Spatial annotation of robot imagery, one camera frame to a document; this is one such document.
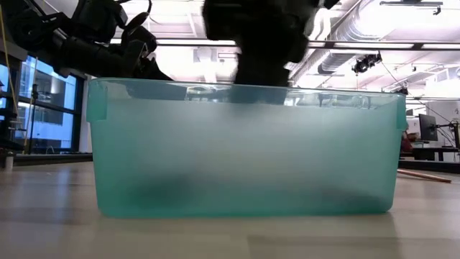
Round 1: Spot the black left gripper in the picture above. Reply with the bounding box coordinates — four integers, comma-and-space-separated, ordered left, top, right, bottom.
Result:
107, 25, 173, 81

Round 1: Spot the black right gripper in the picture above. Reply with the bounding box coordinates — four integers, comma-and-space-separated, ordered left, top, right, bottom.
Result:
201, 0, 319, 87

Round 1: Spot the teal translucent plastic bin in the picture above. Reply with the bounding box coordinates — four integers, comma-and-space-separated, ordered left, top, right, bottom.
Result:
85, 77, 408, 219

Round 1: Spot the black computer monitor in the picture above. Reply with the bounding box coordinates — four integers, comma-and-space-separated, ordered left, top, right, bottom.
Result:
418, 113, 438, 142

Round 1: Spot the black background desk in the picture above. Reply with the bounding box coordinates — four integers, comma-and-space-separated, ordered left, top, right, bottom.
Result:
413, 146, 460, 162

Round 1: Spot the wooden stick on table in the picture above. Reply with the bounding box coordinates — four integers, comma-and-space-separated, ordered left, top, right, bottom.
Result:
397, 168, 452, 184

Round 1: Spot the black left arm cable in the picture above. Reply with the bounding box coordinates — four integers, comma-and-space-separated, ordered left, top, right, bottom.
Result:
120, 0, 154, 37

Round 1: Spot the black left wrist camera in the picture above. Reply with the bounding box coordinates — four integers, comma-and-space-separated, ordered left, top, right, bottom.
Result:
71, 0, 129, 43

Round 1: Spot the silver ventilation duct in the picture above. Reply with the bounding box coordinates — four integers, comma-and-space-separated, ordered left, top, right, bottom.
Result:
318, 0, 384, 75

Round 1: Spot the black overhead frame light bar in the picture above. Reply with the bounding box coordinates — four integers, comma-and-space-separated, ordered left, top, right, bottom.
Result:
109, 37, 460, 51

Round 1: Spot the black hanging ceiling camera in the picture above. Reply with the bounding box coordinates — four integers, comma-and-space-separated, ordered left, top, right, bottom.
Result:
351, 52, 383, 76

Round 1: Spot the black-framed glass window wall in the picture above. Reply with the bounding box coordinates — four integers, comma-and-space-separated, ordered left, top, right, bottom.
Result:
0, 53, 86, 154

